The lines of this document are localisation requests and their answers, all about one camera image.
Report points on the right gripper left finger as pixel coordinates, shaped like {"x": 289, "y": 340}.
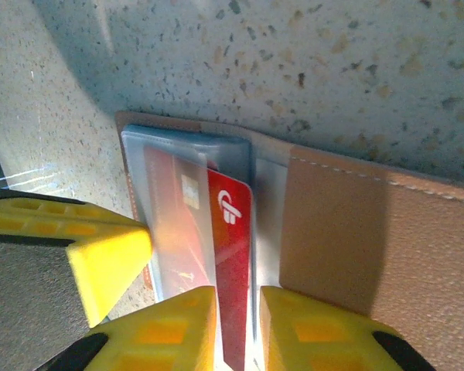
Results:
{"x": 158, "y": 340}

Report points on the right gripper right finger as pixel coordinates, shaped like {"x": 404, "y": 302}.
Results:
{"x": 325, "y": 344}

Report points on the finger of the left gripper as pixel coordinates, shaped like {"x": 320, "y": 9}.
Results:
{"x": 35, "y": 278}

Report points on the red credit card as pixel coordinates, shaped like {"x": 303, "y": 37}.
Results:
{"x": 232, "y": 247}

